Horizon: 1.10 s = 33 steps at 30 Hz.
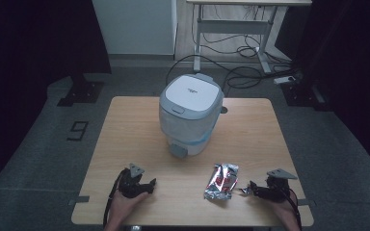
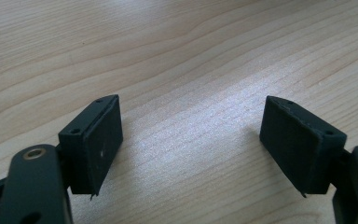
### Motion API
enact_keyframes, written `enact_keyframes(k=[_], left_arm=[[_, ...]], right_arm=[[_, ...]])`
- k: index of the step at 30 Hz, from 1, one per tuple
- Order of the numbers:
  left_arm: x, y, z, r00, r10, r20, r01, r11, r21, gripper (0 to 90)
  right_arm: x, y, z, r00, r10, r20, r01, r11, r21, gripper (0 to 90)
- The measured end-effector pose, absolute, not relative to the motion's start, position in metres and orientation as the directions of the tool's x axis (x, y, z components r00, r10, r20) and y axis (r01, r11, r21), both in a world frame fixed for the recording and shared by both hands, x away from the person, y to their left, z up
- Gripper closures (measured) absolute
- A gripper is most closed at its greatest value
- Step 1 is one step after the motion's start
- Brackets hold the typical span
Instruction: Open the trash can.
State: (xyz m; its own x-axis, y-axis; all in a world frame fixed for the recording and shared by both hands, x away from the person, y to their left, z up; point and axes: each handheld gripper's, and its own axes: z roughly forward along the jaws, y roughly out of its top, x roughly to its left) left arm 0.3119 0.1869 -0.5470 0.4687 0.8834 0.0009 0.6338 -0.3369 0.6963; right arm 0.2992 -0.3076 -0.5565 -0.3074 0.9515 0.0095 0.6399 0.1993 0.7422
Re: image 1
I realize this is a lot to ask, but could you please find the person's left hand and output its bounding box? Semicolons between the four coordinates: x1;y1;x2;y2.
106;189;150;225

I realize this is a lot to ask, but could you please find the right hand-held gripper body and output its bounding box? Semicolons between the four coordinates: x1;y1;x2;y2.
256;168;299;204

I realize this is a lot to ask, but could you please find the dark curtain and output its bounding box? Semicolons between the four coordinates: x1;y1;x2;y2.
0;0;113;193
274;0;370;182

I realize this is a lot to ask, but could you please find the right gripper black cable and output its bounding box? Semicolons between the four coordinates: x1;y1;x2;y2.
280;187;304;231

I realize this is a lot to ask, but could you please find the tangle of black floor cables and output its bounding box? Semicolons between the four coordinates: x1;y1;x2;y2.
201;4;302;91

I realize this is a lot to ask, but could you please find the person's right hand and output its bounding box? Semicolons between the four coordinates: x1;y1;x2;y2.
270;189;301;226

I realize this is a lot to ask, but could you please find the white cabinet panel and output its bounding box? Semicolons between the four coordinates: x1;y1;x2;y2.
91;0;178;56

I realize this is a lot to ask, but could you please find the grey tape strip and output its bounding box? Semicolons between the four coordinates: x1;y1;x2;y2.
67;194;91;207
297;198;318;207

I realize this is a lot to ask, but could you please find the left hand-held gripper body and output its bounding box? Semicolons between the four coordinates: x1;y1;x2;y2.
118;163;149;199

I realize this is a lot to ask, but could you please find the silver red foil bag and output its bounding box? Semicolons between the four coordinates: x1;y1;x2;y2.
203;163;240;201

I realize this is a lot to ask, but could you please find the black stand base plate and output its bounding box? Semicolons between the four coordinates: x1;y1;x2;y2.
56;74;106;108
279;80;331;113

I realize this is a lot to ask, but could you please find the translucent bin liner blue band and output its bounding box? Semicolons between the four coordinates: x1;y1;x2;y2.
159;104;222;149

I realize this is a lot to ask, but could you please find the long black floor cable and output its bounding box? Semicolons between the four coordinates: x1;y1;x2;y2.
165;53;229;87

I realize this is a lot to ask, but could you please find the white metal frame desk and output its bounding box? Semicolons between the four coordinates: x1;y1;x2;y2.
186;0;313;75

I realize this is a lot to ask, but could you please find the white power strip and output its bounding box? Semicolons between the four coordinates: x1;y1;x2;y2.
273;74;299;86

